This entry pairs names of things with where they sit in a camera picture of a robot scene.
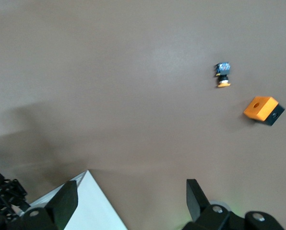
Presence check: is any orange capped push button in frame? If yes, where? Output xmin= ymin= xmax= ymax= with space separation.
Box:
xmin=213 ymin=61 xmax=232 ymax=89

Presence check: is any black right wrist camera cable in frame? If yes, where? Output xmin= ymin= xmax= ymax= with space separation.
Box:
xmin=0 ymin=164 xmax=31 ymax=230

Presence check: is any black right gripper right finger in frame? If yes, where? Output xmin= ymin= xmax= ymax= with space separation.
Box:
xmin=181 ymin=179 xmax=284 ymax=230

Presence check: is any brown table cover mat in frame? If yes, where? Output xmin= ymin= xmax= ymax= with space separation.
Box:
xmin=0 ymin=0 xmax=286 ymax=230

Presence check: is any white drawer cabinet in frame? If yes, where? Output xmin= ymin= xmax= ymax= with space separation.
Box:
xmin=29 ymin=169 xmax=128 ymax=230

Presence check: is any orange and black cube box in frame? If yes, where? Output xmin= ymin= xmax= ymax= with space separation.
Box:
xmin=243 ymin=95 xmax=286 ymax=127

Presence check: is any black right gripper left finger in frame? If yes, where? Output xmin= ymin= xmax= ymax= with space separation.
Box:
xmin=6 ymin=181 xmax=78 ymax=230

